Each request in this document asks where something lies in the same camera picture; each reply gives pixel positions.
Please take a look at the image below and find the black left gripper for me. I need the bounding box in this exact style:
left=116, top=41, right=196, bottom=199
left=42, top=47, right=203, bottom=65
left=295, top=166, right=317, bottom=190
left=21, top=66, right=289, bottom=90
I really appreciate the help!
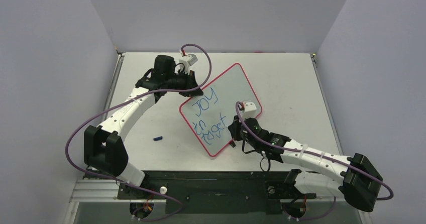
left=165, top=69, right=203, bottom=97

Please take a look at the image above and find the pink framed whiteboard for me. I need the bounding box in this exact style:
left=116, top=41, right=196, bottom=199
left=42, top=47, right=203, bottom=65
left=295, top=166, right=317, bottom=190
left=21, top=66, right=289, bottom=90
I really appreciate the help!
left=179, top=63, right=263, bottom=157

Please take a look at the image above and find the blue marker cap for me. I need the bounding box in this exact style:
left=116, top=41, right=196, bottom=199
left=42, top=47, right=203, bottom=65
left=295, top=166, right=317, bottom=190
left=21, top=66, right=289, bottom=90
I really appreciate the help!
left=153, top=136, right=163, bottom=141

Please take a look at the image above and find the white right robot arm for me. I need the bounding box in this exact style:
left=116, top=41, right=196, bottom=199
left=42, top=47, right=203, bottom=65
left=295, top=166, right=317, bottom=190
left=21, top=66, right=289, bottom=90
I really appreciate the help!
left=228, top=116, right=383, bottom=212

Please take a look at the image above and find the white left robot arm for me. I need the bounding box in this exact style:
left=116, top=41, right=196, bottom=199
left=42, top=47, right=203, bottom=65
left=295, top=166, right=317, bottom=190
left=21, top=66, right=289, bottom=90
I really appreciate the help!
left=83, top=54, right=203, bottom=199

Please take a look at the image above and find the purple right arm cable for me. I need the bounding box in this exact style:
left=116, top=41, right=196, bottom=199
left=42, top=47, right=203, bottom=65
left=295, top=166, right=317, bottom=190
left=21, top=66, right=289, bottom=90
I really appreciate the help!
left=235, top=101, right=395, bottom=221

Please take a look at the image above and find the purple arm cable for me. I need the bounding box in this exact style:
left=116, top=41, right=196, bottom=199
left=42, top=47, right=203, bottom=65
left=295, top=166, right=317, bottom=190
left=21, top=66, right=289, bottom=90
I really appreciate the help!
left=65, top=43, right=212, bottom=222
left=235, top=101, right=395, bottom=221

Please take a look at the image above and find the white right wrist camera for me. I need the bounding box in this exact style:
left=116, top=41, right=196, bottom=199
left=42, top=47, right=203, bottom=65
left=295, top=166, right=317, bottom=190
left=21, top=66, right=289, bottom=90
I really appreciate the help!
left=239, top=101, right=257, bottom=120

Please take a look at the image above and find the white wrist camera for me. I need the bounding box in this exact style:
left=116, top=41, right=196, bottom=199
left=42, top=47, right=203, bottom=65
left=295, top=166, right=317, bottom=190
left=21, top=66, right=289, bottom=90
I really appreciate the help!
left=178, top=54, right=198, bottom=75
left=239, top=101, right=257, bottom=120

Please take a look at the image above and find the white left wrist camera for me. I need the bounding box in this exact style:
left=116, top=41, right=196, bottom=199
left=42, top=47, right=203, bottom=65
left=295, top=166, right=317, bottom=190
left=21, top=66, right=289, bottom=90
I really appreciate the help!
left=178, top=54, right=198, bottom=75

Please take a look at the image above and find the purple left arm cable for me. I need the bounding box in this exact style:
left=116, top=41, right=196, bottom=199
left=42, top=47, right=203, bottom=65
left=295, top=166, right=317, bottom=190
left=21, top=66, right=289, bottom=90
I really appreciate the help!
left=65, top=43, right=212, bottom=222

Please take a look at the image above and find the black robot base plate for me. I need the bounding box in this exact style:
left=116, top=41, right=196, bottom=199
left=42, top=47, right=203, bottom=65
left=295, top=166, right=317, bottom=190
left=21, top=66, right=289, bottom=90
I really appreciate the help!
left=101, top=170, right=318, bottom=218

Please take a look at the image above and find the aluminium frame rail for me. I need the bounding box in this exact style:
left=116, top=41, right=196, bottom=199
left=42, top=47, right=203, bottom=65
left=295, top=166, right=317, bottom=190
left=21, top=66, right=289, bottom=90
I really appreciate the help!
left=68, top=178, right=367, bottom=203

